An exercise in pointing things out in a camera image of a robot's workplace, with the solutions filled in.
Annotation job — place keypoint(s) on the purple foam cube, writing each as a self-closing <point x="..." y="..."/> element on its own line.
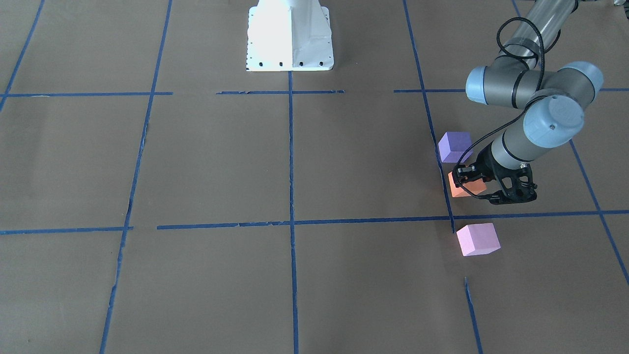
<point x="452" y="146"/>

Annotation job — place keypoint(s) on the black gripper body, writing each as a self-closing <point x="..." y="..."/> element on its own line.
<point x="483" y="164"/>

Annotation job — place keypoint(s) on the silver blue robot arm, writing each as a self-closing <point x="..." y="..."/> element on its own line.
<point x="552" y="105"/>

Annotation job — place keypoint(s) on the orange foam cube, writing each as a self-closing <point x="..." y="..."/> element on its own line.
<point x="475" y="187"/>

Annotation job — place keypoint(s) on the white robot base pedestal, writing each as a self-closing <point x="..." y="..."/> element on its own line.
<point x="289" y="35"/>

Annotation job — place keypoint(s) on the pink foam cube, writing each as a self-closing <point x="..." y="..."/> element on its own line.
<point x="478" y="239"/>

